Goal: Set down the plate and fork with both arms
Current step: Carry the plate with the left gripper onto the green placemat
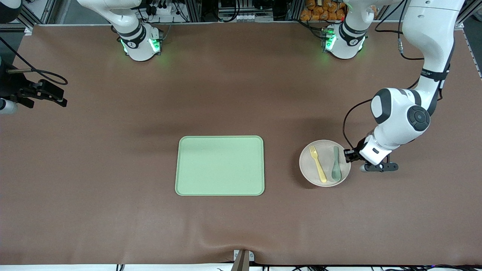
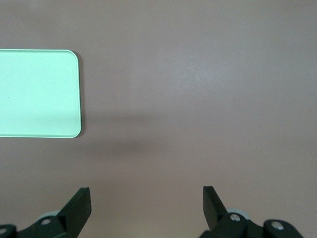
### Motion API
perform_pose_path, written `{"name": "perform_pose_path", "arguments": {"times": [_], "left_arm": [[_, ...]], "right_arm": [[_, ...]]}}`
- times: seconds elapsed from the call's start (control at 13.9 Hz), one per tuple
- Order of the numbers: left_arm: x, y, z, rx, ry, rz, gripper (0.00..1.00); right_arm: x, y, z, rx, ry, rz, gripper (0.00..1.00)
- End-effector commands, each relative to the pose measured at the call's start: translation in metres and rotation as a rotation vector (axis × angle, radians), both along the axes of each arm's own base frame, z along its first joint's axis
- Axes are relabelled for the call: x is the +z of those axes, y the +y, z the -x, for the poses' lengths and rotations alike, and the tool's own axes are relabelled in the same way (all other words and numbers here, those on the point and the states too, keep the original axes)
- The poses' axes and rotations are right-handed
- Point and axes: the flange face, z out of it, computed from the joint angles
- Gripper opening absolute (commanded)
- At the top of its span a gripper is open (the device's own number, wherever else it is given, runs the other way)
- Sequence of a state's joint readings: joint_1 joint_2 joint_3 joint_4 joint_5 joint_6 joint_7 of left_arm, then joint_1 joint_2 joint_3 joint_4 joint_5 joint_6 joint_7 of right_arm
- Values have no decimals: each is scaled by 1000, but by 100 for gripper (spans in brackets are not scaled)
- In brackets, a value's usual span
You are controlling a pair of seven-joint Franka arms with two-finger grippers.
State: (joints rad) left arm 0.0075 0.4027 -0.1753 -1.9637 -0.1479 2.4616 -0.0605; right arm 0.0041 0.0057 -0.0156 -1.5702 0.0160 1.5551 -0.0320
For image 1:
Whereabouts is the yellow plastic fork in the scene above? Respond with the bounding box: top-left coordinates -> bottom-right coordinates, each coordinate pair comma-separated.
309,146 -> 328,183

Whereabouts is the beige round plate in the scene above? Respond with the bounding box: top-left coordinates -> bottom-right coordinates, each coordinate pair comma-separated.
299,140 -> 351,187

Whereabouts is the green plastic spoon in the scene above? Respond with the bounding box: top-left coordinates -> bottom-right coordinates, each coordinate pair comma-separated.
331,146 -> 342,181

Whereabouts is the brown table mat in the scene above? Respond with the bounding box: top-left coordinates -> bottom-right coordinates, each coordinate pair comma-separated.
0,23 -> 482,266

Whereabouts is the light green rectangular tray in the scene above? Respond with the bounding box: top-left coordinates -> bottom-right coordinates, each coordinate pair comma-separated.
175,135 -> 265,196

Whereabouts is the white power strip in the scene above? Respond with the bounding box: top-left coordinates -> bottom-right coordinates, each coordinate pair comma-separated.
149,4 -> 177,16

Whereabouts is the orange snack pile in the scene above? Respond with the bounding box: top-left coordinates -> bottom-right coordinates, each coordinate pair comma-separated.
300,0 -> 378,21

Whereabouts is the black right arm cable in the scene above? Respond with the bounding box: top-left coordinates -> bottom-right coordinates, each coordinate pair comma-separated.
0,37 -> 68,85

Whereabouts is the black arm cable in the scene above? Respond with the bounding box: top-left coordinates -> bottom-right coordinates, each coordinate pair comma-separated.
0,37 -> 68,85
343,0 -> 426,151

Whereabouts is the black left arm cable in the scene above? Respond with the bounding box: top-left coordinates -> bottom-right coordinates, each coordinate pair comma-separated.
343,0 -> 426,151

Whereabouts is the aluminium frame beam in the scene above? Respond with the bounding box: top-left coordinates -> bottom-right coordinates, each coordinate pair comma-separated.
21,0 -> 57,36
455,0 -> 482,30

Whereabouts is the metal table edge bracket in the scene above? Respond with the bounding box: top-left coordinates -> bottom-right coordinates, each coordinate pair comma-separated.
230,249 -> 255,271

